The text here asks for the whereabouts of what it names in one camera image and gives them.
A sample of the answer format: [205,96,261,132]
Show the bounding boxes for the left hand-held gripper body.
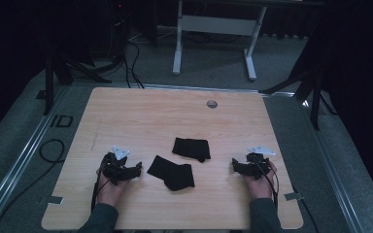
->
[100,145,131,186]

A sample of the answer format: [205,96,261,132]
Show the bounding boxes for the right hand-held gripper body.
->
[241,145,277,181]

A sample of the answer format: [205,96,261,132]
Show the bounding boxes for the black sock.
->
[147,154,196,192]
[171,137,212,164]

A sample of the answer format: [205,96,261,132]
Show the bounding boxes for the person's right hand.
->
[243,160,279,201]

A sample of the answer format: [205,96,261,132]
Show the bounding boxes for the person's left hand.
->
[95,173,131,208]

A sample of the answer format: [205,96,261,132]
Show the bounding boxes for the grey tape piece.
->
[284,191,305,202]

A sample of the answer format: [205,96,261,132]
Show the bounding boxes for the black tripod stand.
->
[259,64,339,131]
[42,48,113,117]

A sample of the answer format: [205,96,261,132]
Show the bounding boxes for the right hand-held gripper cable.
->
[254,157,280,209]

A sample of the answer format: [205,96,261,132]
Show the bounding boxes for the hand-held gripper cable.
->
[90,160,107,214]
[254,157,280,209]

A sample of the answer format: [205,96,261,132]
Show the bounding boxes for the left hand-held gripper cable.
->
[90,160,107,214]

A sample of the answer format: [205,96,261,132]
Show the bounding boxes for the black floor cable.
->
[0,138,66,233]

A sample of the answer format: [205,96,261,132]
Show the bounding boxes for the aluminium floor rail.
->
[299,98,367,233]
[127,83,295,98]
[0,84,70,233]

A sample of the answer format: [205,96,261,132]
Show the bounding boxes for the black background cables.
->
[121,40,146,89]

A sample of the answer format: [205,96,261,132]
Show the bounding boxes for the white desk frame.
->
[172,0,268,82]

